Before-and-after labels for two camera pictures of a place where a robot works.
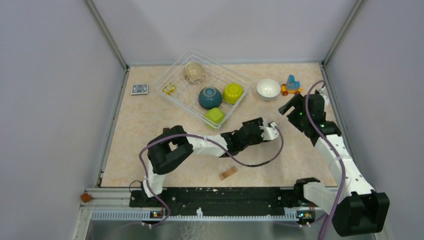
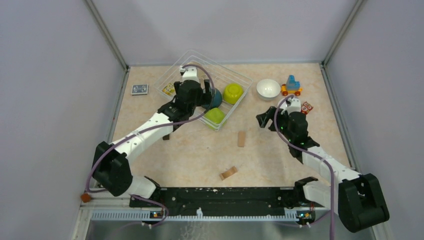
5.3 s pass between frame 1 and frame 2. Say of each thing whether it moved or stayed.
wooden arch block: stayed
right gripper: moved
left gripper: moved
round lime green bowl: stayed
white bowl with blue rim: stayed
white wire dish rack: stayed
